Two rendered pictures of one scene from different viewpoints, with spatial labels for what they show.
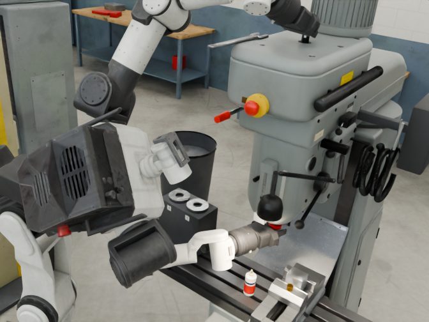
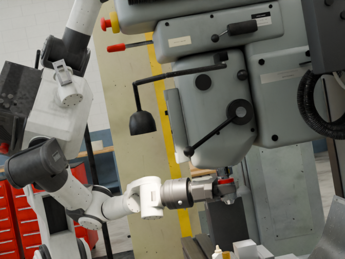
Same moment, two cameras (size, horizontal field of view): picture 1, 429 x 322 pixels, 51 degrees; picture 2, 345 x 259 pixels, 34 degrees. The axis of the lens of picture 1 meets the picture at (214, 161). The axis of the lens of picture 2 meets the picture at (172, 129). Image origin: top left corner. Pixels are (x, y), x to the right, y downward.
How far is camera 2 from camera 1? 1.55 m
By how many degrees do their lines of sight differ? 54
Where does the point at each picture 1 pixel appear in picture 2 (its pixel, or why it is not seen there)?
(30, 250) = (25, 188)
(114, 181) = (14, 98)
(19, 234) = not seen: hidden behind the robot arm
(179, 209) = not seen: hidden behind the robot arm
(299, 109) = (122, 10)
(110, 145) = (27, 76)
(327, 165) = (254, 93)
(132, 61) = (71, 22)
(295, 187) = (191, 111)
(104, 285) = not seen: outside the picture
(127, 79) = (69, 37)
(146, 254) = (24, 156)
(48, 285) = (45, 230)
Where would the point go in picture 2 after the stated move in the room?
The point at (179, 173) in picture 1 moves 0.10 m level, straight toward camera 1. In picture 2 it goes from (62, 92) to (32, 96)
